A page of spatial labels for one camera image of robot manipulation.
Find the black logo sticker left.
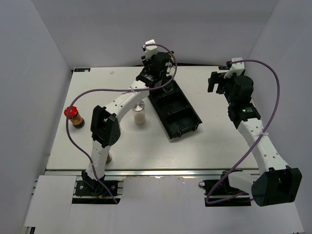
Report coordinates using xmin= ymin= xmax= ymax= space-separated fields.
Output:
xmin=74 ymin=68 xmax=91 ymax=73

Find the red lid sauce jar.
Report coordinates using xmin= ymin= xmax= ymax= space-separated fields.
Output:
xmin=64 ymin=106 xmax=85 ymax=129

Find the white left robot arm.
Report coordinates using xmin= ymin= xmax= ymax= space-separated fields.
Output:
xmin=82 ymin=52 xmax=173 ymax=195

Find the clear jar silver lid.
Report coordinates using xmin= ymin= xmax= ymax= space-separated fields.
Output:
xmin=132 ymin=100 xmax=146 ymax=126

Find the black logo sticker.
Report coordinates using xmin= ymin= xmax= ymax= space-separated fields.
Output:
xmin=218 ymin=66 xmax=229 ymax=70
xmin=74 ymin=68 xmax=91 ymax=73

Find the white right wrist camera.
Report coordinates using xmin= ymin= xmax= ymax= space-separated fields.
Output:
xmin=224 ymin=58 xmax=245 ymax=78

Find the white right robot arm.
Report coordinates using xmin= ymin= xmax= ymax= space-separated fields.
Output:
xmin=208 ymin=72 xmax=302 ymax=207

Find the round clear glass bottle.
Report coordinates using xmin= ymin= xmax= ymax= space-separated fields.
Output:
xmin=163 ymin=82 xmax=176 ymax=93

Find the dark spice jar red label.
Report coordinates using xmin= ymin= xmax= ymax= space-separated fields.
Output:
xmin=106 ymin=153 xmax=112 ymax=164

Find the black logo sticker right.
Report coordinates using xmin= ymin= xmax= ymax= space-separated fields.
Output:
xmin=218 ymin=66 xmax=229 ymax=70

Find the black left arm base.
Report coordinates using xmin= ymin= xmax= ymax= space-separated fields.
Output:
xmin=72 ymin=177 xmax=123 ymax=205

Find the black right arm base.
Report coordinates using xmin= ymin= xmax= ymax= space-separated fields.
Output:
xmin=198 ymin=175 xmax=252 ymax=207

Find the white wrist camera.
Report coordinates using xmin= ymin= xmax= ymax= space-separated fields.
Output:
xmin=224 ymin=58 xmax=245 ymax=78
xmin=141 ymin=39 xmax=158 ymax=61

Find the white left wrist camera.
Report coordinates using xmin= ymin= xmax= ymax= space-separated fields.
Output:
xmin=141 ymin=39 xmax=158 ymax=61

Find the black compartment tray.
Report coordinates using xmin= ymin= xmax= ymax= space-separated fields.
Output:
xmin=148 ymin=81 xmax=202 ymax=139

